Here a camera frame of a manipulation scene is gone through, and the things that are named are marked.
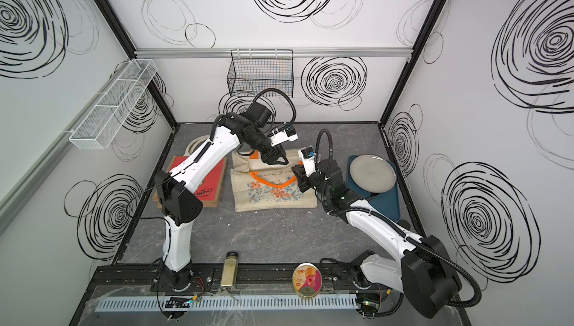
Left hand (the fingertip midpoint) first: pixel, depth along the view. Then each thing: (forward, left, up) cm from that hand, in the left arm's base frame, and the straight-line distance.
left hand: (285, 157), depth 79 cm
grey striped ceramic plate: (+7, -39, -20) cm, 44 cm away
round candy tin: (-35, -8, -18) cm, 40 cm away
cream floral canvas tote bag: (-5, +10, -11) cm, 16 cm away
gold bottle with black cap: (-34, +17, -19) cm, 43 cm away
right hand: (-3, -4, -2) cm, 5 cm away
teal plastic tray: (-6, -42, -21) cm, 47 cm away
